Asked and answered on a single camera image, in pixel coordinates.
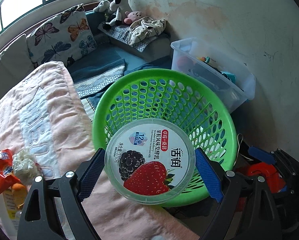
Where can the checkered bench cushion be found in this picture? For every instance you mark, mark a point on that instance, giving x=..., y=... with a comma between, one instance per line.
x=123, y=34

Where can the right butterfly cushion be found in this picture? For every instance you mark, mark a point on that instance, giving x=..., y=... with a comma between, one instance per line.
x=65, y=37

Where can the white tissue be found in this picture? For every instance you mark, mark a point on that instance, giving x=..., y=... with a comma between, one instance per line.
x=25, y=167

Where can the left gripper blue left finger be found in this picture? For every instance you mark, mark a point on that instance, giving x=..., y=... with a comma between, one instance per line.
x=89, y=173

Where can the red foam fruit net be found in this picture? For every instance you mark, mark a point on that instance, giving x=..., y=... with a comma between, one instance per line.
x=272, y=177

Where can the grey middle cushion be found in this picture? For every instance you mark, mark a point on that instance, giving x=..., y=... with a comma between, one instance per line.
x=15, y=64

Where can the yogurt cup strawberry lid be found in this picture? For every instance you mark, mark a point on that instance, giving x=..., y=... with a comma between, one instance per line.
x=149, y=161

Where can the green mesh plastic basket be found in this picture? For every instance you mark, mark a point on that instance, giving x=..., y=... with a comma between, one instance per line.
x=177, y=98

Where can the clear plastic storage bin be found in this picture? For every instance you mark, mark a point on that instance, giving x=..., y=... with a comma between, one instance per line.
x=229, y=79

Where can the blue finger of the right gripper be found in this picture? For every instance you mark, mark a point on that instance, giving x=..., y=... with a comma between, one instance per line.
x=262, y=155

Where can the orange peel piece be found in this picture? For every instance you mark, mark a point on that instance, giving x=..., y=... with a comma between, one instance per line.
x=19, y=193

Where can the pink plush toy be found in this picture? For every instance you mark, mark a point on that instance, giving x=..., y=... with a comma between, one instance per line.
x=132, y=16

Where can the grey white plush toy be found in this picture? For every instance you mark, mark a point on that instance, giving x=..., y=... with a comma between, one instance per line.
x=103, y=6

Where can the pink towel blanket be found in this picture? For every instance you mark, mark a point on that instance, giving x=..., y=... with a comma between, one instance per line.
x=44, y=115

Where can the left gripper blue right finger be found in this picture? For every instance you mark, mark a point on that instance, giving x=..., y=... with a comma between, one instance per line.
x=211, y=173

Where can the red brown snack wrapper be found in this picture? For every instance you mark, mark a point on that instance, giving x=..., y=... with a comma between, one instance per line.
x=7, y=176

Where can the cow plush toy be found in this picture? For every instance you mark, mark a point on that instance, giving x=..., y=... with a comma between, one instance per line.
x=119, y=8

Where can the crumpled beige cloth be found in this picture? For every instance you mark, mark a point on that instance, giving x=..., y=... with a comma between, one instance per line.
x=146, y=27

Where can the blue white milk carton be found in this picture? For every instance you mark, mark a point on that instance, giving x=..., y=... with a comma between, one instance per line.
x=9, y=214

